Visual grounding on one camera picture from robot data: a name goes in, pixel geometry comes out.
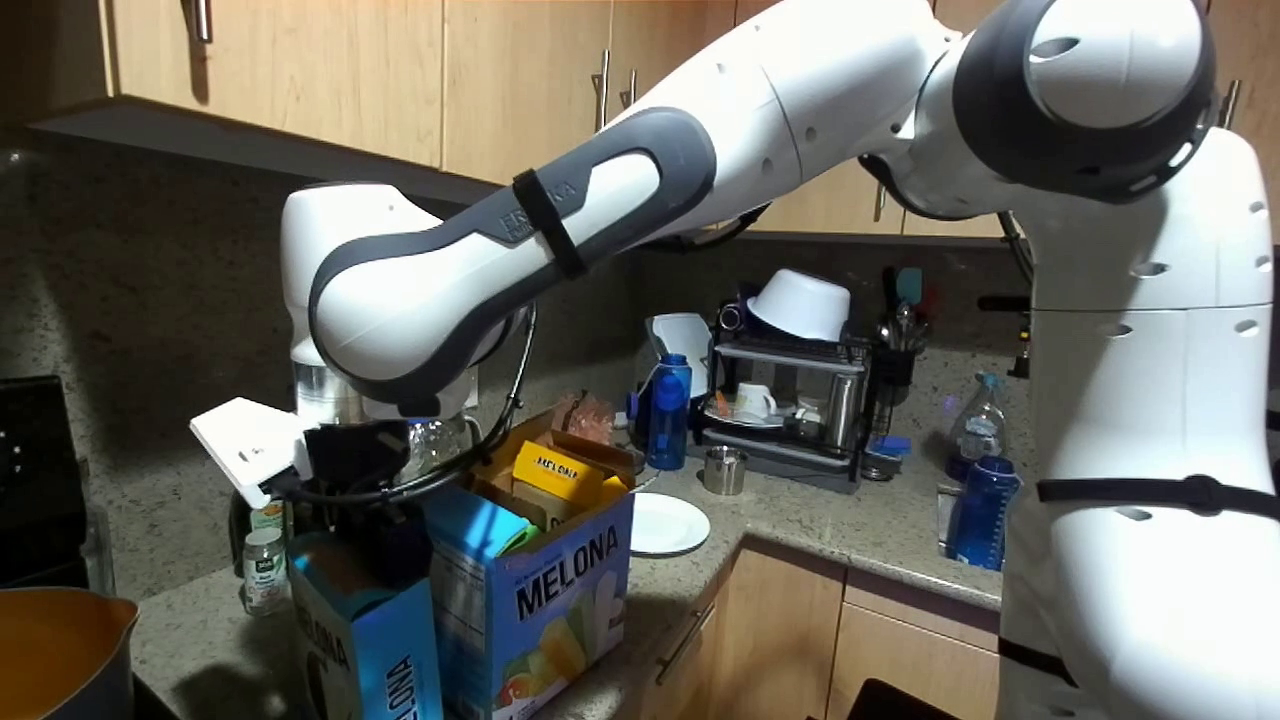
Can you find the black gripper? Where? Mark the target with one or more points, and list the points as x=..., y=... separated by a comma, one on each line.
x=346, y=491

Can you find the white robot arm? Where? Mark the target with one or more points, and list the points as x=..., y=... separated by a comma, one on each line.
x=1141, y=566

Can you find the blue melona box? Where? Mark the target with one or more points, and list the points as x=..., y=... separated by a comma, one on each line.
x=528, y=571
x=366, y=651

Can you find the white cutting board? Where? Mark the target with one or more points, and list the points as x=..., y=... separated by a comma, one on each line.
x=248, y=443

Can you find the white round plate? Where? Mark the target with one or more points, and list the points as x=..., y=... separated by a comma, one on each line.
x=665, y=527

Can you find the blue water bottle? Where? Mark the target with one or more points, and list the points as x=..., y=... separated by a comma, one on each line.
x=665, y=425

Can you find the orange pot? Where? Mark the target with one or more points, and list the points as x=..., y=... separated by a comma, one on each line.
x=66, y=654

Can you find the small metal cup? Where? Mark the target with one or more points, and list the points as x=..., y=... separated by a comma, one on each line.
x=720, y=470

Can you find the black dish rack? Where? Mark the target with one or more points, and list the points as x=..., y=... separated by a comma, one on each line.
x=799, y=403

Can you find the white bowl upside down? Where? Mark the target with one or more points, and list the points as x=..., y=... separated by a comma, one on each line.
x=801, y=307

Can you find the blue spray bottle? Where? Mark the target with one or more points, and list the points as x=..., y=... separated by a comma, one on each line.
x=987, y=476

